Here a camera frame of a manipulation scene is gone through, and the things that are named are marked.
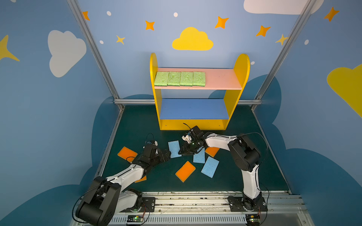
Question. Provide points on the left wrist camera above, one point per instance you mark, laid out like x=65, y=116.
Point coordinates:
x=152, y=148

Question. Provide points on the aluminium rail base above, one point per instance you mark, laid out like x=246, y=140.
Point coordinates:
x=212, y=208

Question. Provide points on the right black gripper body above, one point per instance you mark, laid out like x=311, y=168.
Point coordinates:
x=189, y=147

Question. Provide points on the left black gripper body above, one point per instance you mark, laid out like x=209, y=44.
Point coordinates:
x=161, y=154

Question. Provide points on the orange sponge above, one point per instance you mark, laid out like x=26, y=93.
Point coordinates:
x=142, y=179
x=127, y=154
x=185, y=171
x=212, y=151

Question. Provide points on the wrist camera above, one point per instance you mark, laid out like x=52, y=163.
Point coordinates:
x=187, y=138
x=152, y=148

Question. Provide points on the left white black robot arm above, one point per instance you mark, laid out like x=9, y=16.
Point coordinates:
x=107, y=196

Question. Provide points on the left controller board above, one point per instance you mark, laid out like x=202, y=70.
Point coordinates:
x=135, y=219

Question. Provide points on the blue sponge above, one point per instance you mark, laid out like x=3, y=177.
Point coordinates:
x=210, y=167
x=199, y=157
x=174, y=148

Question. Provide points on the right controller board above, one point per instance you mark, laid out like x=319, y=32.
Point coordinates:
x=253, y=220

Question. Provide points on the green sponge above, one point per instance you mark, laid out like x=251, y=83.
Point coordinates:
x=186, y=79
x=174, y=79
x=161, y=79
x=199, y=79

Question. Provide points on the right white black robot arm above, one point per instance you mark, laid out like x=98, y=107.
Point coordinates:
x=243, y=151

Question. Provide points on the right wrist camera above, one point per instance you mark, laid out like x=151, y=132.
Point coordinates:
x=187, y=138

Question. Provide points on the yellow shelf pink blue boards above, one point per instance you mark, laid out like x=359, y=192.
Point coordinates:
x=177, y=114

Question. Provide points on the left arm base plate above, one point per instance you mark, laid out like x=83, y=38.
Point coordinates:
x=147, y=204

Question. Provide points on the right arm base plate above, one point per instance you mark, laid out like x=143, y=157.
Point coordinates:
x=242, y=204

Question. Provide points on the controller board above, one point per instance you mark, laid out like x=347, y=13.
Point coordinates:
x=135, y=219
x=253, y=220

